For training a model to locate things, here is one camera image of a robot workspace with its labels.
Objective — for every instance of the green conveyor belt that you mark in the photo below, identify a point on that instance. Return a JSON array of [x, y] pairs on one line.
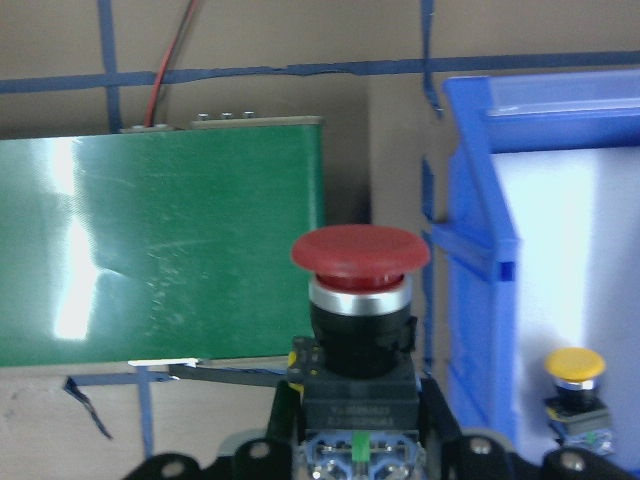
[[157, 245]]

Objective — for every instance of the yellow mushroom push button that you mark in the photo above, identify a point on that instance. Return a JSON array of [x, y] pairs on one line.
[[576, 414]]

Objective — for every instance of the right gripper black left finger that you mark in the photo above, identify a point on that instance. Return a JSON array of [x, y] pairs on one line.
[[285, 424]]

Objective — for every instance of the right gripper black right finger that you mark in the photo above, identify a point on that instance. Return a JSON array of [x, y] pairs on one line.
[[437, 424]]

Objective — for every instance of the red mushroom push button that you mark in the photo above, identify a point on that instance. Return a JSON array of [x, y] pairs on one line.
[[358, 386]]

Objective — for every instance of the blue plastic bin right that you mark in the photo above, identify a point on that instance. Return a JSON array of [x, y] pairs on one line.
[[542, 244]]

